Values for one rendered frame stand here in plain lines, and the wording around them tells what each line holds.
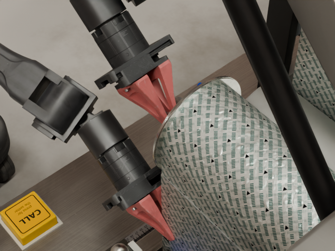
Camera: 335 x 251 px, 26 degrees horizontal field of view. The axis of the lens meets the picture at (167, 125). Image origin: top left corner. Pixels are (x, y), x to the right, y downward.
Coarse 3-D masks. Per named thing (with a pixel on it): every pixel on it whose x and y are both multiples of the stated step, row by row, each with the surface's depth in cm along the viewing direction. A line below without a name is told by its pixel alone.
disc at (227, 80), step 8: (208, 80) 87; (216, 80) 88; (224, 80) 89; (232, 80) 91; (200, 88) 87; (208, 88) 88; (232, 88) 92; (184, 96) 86; (192, 96) 87; (176, 104) 86; (184, 104) 86; (176, 112) 86; (168, 120) 86; (160, 128) 87; (160, 136) 87; (160, 144) 88; (160, 152) 90; (160, 160) 91; (160, 168) 92
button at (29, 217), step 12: (12, 204) 124; (24, 204) 124; (36, 204) 124; (12, 216) 122; (24, 216) 122; (36, 216) 122; (48, 216) 122; (12, 228) 121; (24, 228) 120; (36, 228) 121; (48, 228) 123; (24, 240) 120
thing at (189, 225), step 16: (176, 192) 92; (176, 208) 95; (192, 208) 91; (176, 224) 98; (192, 224) 93; (208, 224) 89; (176, 240) 101; (192, 240) 96; (208, 240) 92; (224, 240) 88
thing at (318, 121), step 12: (252, 96) 98; (264, 96) 98; (300, 96) 100; (264, 108) 97; (312, 108) 97; (312, 120) 95; (324, 120) 96; (324, 132) 94; (324, 144) 92; (324, 156) 92
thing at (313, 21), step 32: (224, 0) 35; (288, 0) 34; (320, 0) 32; (256, 32) 35; (320, 32) 33; (256, 64) 36; (288, 96) 36; (288, 128) 36; (320, 160) 37; (320, 192) 37
